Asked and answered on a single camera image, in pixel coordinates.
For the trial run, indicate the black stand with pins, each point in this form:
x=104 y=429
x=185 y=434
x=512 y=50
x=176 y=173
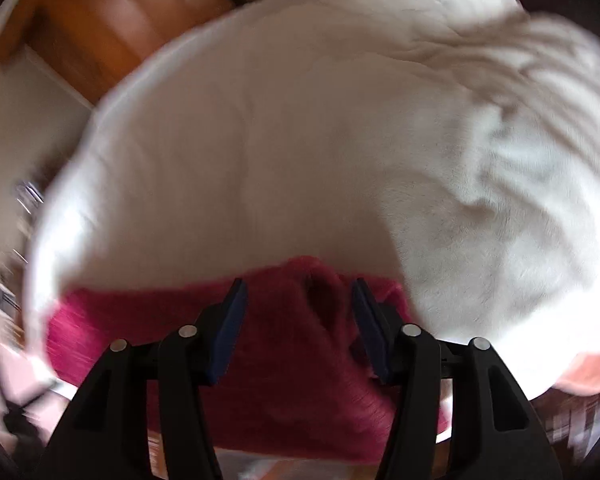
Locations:
x=22 y=425

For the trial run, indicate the magenta fluffy towel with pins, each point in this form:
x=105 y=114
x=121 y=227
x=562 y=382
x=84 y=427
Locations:
x=290 y=390

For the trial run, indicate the cluttered wooden shelf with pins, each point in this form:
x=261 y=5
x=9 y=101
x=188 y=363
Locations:
x=25 y=200

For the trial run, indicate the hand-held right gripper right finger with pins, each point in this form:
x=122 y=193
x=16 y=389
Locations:
x=367 y=322

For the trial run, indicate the wooden wardrobe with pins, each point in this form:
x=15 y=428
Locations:
x=105 y=20

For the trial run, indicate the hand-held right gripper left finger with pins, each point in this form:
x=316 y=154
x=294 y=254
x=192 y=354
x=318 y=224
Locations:
x=230 y=327

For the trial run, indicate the pink cloth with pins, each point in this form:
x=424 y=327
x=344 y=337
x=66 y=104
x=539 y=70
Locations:
x=595 y=370

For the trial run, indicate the white bed sheet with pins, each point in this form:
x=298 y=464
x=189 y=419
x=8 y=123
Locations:
x=305 y=160

